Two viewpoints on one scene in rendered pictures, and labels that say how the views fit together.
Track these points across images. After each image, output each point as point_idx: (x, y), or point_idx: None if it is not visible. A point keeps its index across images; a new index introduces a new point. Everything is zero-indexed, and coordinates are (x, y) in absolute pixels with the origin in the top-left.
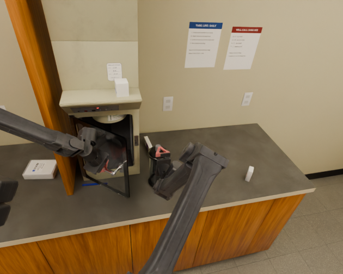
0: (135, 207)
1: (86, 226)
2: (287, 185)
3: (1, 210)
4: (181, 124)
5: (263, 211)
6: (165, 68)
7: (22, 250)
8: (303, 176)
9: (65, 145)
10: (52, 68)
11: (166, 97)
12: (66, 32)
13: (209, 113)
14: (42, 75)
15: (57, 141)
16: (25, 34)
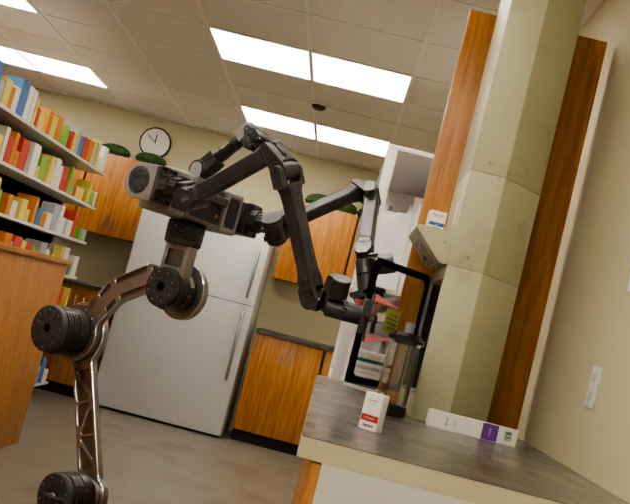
0: (333, 396)
1: (316, 386)
2: (327, 430)
3: (247, 139)
4: (591, 463)
5: None
6: (611, 294)
7: None
8: (350, 446)
9: (356, 243)
10: None
11: (595, 366)
12: (460, 173)
13: (627, 443)
14: None
15: (358, 238)
16: (431, 169)
